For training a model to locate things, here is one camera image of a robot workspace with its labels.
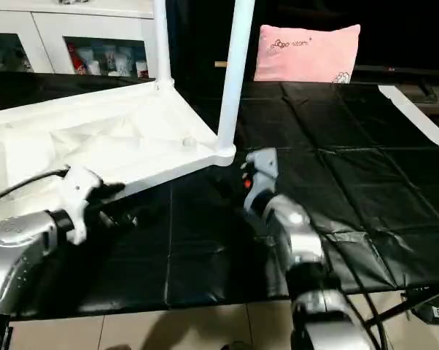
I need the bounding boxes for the pink pillow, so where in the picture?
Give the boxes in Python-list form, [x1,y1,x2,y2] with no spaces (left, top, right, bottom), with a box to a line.
[254,24,362,83]

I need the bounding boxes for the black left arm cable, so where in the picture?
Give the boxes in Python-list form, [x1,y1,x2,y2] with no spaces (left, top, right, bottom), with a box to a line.
[0,169,71,209]

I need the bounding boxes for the black tripod stand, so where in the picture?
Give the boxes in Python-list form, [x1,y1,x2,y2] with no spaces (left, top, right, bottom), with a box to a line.
[365,287,439,329]

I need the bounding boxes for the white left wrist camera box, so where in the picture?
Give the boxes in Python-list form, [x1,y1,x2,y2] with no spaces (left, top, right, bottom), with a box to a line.
[59,166,105,245]

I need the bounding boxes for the red bottle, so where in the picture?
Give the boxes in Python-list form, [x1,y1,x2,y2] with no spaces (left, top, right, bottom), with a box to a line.
[68,44,81,74]

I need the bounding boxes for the white flat board strip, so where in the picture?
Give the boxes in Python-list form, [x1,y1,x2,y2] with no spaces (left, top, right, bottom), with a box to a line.
[378,85,439,160]

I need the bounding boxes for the black box with white label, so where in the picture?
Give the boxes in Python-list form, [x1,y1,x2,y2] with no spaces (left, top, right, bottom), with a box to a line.
[416,299,439,326]

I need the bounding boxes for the black work mat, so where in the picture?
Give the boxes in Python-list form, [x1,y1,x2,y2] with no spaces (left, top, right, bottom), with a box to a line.
[0,71,439,319]

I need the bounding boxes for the white plastic table top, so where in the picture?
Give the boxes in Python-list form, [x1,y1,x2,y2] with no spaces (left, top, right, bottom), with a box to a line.
[0,80,236,219]

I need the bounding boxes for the white glass-door cabinet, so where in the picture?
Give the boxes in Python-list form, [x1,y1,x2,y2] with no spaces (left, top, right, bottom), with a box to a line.
[0,0,168,77]

